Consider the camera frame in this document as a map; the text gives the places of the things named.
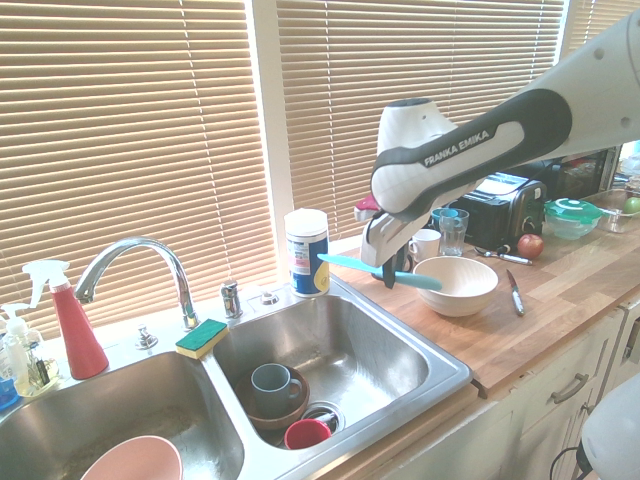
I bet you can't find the red mug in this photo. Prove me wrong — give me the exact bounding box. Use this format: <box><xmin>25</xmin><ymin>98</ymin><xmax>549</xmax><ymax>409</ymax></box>
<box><xmin>283</xmin><ymin>418</ymin><xmax>333</xmax><ymax>451</ymax></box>

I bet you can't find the clear soap dispenser bottle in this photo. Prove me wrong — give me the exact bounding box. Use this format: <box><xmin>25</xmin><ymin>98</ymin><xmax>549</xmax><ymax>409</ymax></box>
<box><xmin>0</xmin><ymin>301</ymin><xmax>62</xmax><ymax>399</ymax></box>

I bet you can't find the small chrome sink knob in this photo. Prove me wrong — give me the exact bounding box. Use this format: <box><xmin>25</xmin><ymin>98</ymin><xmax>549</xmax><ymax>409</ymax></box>
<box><xmin>135</xmin><ymin>323</ymin><xmax>160</xmax><ymax>351</ymax></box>

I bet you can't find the green-lidded plastic container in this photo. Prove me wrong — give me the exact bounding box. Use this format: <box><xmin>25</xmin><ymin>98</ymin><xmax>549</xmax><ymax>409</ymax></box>
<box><xmin>543</xmin><ymin>197</ymin><xmax>604</xmax><ymax>242</ymax></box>

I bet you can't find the wide beige window blind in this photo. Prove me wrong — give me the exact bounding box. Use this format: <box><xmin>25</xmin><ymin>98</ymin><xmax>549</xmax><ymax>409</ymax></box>
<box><xmin>0</xmin><ymin>0</ymin><xmax>279</xmax><ymax>346</ymax></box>

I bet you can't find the teal cup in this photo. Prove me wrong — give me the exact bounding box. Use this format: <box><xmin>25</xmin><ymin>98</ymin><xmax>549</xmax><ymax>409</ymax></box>
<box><xmin>430</xmin><ymin>207</ymin><xmax>459</xmax><ymax>232</ymax></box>

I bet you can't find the brown wooden bowl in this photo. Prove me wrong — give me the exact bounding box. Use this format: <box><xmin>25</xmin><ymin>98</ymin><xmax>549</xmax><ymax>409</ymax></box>
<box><xmin>234</xmin><ymin>367</ymin><xmax>312</xmax><ymax>432</ymax></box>

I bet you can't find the clear glass dish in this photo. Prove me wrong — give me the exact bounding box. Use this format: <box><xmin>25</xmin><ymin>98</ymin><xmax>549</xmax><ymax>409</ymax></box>
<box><xmin>594</xmin><ymin>188</ymin><xmax>640</xmax><ymax>236</ymax></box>

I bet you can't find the white mug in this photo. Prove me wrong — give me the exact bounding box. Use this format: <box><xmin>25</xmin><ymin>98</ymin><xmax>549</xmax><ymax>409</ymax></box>
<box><xmin>407</xmin><ymin>228</ymin><xmax>443</xmax><ymax>265</ymax></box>

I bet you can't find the metal handled kitchen tool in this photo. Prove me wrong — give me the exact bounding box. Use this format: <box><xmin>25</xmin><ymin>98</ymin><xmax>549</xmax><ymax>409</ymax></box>
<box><xmin>473</xmin><ymin>245</ymin><xmax>534</xmax><ymax>267</ymax></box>

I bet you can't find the narrow beige window blind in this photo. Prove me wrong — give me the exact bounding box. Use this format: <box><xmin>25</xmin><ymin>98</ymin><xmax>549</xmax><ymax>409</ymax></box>
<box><xmin>564</xmin><ymin>0</ymin><xmax>640</xmax><ymax>57</ymax></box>

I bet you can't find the brass drawer pull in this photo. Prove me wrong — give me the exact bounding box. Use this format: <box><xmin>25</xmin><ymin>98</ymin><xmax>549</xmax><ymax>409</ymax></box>
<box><xmin>550</xmin><ymin>371</ymin><xmax>591</xmax><ymax>405</ymax></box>

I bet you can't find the red spray bottle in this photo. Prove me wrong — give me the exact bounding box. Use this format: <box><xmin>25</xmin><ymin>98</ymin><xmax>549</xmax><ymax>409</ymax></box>
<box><xmin>21</xmin><ymin>260</ymin><xmax>111</xmax><ymax>381</ymax></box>

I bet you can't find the chrome gooseneck faucet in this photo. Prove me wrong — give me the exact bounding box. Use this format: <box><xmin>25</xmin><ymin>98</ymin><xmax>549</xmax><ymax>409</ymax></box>
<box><xmin>73</xmin><ymin>236</ymin><xmax>202</xmax><ymax>332</ymax></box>

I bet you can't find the medium beige window blind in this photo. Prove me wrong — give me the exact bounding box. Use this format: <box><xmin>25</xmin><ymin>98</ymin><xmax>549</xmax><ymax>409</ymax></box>
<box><xmin>274</xmin><ymin>0</ymin><xmax>567</xmax><ymax>244</ymax></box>

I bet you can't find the metal drain strainer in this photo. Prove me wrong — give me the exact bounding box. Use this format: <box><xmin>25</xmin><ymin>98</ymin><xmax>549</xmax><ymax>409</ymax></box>
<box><xmin>299</xmin><ymin>399</ymin><xmax>347</xmax><ymax>434</ymax></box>

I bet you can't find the red apple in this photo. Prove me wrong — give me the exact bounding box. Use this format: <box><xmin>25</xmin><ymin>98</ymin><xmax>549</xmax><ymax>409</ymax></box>
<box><xmin>516</xmin><ymin>233</ymin><xmax>546</xmax><ymax>260</ymax></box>

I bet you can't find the black microwave oven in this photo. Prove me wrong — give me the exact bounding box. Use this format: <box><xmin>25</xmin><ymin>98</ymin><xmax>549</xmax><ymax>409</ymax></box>
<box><xmin>537</xmin><ymin>144</ymin><xmax>622</xmax><ymax>202</ymax></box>

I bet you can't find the black cable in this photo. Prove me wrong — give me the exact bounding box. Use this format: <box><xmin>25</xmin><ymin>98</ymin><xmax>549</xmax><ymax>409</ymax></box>
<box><xmin>547</xmin><ymin>443</ymin><xmax>594</xmax><ymax>480</ymax></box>

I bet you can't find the pink bowl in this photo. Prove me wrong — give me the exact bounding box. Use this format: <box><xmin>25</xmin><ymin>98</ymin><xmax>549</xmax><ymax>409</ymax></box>
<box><xmin>79</xmin><ymin>434</ymin><xmax>184</xmax><ymax>480</ymax></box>

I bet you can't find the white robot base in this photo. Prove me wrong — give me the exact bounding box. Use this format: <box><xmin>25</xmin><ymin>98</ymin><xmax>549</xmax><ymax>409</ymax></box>
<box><xmin>577</xmin><ymin>373</ymin><xmax>640</xmax><ymax>480</ymax></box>

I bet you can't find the grey ceramic mug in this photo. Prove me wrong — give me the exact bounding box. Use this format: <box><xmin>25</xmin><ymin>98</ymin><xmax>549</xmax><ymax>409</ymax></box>
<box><xmin>250</xmin><ymin>363</ymin><xmax>305</xmax><ymax>419</ymax></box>

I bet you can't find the red white object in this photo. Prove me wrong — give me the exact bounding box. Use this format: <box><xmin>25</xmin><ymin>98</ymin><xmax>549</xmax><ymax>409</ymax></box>
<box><xmin>354</xmin><ymin>195</ymin><xmax>380</xmax><ymax>222</ymax></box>

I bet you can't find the teal spatula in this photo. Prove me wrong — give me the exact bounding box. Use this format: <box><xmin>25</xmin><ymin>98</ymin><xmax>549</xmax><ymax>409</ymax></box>
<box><xmin>317</xmin><ymin>253</ymin><xmax>444</xmax><ymax>293</ymax></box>

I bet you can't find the stainless steel double sink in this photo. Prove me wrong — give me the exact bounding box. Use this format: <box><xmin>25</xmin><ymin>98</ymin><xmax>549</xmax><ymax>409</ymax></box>
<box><xmin>0</xmin><ymin>277</ymin><xmax>474</xmax><ymax>480</ymax></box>

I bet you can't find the dark-handled paring knife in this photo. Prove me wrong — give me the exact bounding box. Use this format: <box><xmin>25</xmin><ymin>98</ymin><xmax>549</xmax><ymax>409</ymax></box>
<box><xmin>505</xmin><ymin>269</ymin><xmax>527</xmax><ymax>318</ymax></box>

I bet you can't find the yellow green sponge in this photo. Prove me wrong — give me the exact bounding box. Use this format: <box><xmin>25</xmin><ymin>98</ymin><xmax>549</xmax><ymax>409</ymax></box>
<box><xmin>174</xmin><ymin>317</ymin><xmax>231</xmax><ymax>362</ymax></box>

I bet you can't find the clear drinking glass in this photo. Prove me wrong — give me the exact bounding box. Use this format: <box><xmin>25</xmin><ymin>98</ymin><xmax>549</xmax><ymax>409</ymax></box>
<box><xmin>438</xmin><ymin>208</ymin><xmax>472</xmax><ymax>258</ymax></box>

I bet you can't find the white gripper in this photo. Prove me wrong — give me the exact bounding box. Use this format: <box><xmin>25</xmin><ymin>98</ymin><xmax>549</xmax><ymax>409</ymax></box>
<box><xmin>359</xmin><ymin>210</ymin><xmax>420</xmax><ymax>292</ymax></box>

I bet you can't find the cream ceramic bowl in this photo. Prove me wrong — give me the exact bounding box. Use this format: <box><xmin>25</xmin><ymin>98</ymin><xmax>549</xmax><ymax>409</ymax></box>
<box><xmin>412</xmin><ymin>256</ymin><xmax>500</xmax><ymax>318</ymax></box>

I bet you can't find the white blue cleanser canister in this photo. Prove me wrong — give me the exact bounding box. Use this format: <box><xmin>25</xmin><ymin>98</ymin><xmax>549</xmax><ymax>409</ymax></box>
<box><xmin>283</xmin><ymin>208</ymin><xmax>332</xmax><ymax>299</ymax></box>

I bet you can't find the cream kitchen cabinet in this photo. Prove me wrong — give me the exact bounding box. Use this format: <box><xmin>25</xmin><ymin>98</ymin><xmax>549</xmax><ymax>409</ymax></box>
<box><xmin>319</xmin><ymin>294</ymin><xmax>640</xmax><ymax>480</ymax></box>

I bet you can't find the black toaster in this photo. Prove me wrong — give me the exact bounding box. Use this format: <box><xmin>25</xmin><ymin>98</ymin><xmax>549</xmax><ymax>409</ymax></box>
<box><xmin>457</xmin><ymin>171</ymin><xmax>549</xmax><ymax>252</ymax></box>

